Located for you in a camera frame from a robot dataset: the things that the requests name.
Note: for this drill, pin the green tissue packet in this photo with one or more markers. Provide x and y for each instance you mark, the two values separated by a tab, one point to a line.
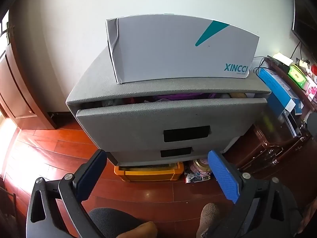
297	76

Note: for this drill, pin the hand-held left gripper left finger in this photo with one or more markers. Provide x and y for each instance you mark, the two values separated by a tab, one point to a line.
90	176

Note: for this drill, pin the white cardboard box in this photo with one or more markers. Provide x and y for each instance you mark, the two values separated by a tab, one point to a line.
161	49

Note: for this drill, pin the brown slipper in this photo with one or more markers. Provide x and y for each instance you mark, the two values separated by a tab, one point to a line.
208	215

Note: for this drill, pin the person's leg in black trousers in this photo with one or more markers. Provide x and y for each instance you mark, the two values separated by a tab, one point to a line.
109	220

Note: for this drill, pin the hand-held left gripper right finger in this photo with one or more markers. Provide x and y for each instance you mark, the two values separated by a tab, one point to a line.
224	176

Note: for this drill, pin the silver tray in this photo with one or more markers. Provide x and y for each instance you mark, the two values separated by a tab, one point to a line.
292	124

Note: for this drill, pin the blue carton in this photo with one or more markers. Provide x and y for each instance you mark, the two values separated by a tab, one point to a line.
277	89

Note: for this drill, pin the dark wooden side table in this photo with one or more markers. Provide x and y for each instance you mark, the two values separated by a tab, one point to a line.
267	148

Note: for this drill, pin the printed bag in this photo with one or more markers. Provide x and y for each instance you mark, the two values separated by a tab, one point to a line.
198	172

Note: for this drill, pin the grey lower drawer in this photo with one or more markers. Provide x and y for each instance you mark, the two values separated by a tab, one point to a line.
138	157

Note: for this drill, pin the black television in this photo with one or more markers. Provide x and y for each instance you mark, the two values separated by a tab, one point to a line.
305	24

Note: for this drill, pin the orange plastic crate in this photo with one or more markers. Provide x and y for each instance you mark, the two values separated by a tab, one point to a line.
148	174

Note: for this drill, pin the grey bedside cabinet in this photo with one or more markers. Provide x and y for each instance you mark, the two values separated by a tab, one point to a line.
104	84

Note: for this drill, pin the brown wooden door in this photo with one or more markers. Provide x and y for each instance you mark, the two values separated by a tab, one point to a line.
17	91

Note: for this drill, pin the purple cloth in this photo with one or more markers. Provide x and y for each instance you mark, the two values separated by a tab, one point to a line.
171	96

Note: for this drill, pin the pink packet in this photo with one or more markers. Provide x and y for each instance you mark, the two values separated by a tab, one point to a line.
312	91

